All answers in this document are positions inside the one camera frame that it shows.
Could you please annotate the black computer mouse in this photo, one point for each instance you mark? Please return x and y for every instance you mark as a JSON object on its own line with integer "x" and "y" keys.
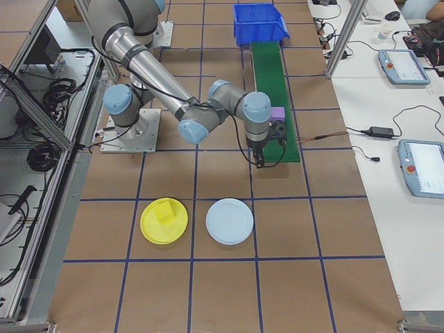
{"x": 393, "y": 15}

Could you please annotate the green conveyor belt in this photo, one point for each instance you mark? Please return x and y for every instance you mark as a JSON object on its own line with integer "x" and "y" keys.
{"x": 270, "y": 79}

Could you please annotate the aluminium profile post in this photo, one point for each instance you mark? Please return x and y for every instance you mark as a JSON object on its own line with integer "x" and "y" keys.
{"x": 342, "y": 41}

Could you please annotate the yellow foam block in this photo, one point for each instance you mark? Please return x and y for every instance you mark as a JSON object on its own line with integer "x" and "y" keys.
{"x": 166, "y": 212}

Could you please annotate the person bare forearm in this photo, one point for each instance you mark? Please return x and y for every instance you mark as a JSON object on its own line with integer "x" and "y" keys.
{"x": 436, "y": 12}

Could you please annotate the aluminium profile bar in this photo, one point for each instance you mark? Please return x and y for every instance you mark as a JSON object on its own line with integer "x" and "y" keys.
{"x": 27, "y": 327}
{"x": 423, "y": 327}

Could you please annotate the purple foam block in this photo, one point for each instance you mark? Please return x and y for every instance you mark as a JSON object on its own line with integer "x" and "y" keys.
{"x": 278, "y": 113}

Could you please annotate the blue plastic storage bin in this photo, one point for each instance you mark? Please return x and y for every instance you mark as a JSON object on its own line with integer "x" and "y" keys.
{"x": 260, "y": 24}

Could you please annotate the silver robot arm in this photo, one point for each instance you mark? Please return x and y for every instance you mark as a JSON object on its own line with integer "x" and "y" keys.
{"x": 149, "y": 66}
{"x": 150, "y": 41}

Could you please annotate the black control box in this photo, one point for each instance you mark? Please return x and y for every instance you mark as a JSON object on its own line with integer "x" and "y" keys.
{"x": 45, "y": 48}

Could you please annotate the white square base plate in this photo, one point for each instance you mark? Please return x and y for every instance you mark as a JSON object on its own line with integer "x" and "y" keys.
{"x": 167, "y": 34}
{"x": 149, "y": 145}

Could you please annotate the blue-grey teach pendant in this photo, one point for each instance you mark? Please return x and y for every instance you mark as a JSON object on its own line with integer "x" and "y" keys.
{"x": 423, "y": 166}
{"x": 406, "y": 67}

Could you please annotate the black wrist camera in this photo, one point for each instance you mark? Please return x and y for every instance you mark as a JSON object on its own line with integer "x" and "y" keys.
{"x": 278, "y": 132}

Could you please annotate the black power adapter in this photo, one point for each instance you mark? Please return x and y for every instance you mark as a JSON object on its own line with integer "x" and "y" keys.
{"x": 381, "y": 132}

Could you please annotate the light blue round plate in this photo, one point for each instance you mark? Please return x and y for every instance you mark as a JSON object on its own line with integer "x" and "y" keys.
{"x": 229, "y": 222}

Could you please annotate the white paper cup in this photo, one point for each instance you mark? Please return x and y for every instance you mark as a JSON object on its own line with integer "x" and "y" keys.
{"x": 385, "y": 34}

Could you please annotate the brown cardboard box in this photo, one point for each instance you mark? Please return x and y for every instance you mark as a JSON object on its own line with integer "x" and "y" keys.
{"x": 71, "y": 10}

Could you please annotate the yellow round plate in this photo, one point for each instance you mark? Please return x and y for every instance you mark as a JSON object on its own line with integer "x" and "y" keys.
{"x": 156, "y": 232}

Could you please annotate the metal V-shaped frame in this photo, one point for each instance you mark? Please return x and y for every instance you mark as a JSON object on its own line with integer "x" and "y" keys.
{"x": 41, "y": 121}

